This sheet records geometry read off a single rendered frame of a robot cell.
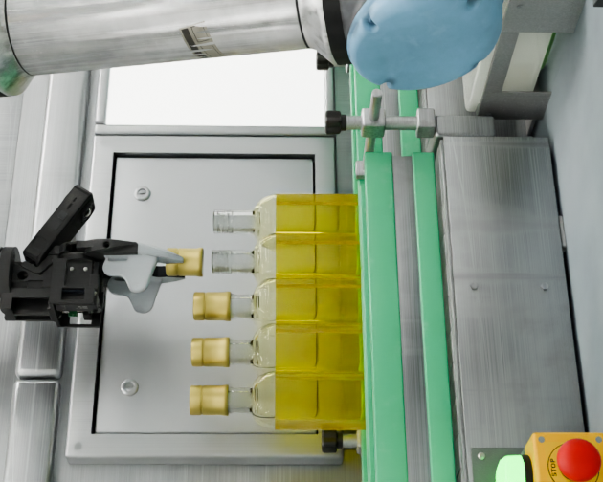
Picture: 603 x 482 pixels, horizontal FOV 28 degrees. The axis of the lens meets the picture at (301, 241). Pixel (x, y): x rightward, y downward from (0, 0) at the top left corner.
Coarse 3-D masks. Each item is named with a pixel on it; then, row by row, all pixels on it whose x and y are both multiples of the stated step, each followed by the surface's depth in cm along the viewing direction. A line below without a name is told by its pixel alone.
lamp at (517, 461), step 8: (512, 456) 114; (520, 456) 114; (528, 456) 113; (504, 464) 113; (512, 464) 112; (520, 464) 112; (528, 464) 112; (496, 472) 115; (504, 472) 112; (512, 472) 112; (520, 472) 112; (528, 472) 112; (496, 480) 115; (504, 480) 112; (512, 480) 112; (520, 480) 112; (528, 480) 112
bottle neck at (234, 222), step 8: (216, 216) 147; (224, 216) 147; (232, 216) 147; (240, 216) 147; (248, 216) 147; (216, 224) 147; (224, 224) 147; (232, 224) 147; (240, 224) 147; (248, 224) 147; (216, 232) 148; (224, 232) 148; (232, 232) 148; (240, 232) 148; (248, 232) 148
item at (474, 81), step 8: (504, 0) 125; (504, 8) 125; (488, 56) 131; (480, 64) 132; (488, 64) 134; (472, 72) 144; (480, 72) 134; (464, 80) 144; (472, 80) 144; (480, 80) 135; (464, 88) 143; (472, 88) 137; (480, 88) 136; (464, 96) 143; (472, 96) 138; (480, 96) 139; (472, 104) 139
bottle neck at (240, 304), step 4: (232, 296) 142; (236, 296) 142; (240, 296) 142; (244, 296) 142; (248, 296) 142; (232, 300) 141; (236, 300) 141; (240, 300) 141; (244, 300) 141; (248, 300) 141; (232, 304) 141; (236, 304) 141; (240, 304) 141; (244, 304) 141; (248, 304) 141; (232, 308) 141; (236, 308) 141; (240, 308) 141; (244, 308) 141; (248, 308) 141; (232, 312) 141; (236, 312) 141; (240, 312) 141; (244, 312) 141; (248, 312) 141; (232, 316) 141; (236, 316) 142; (240, 316) 142; (244, 316) 142; (248, 316) 141
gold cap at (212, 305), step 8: (200, 296) 141; (208, 296) 141; (216, 296) 141; (224, 296) 141; (192, 304) 141; (200, 304) 141; (208, 304) 141; (216, 304) 141; (224, 304) 141; (200, 312) 141; (208, 312) 141; (216, 312) 141; (224, 312) 141
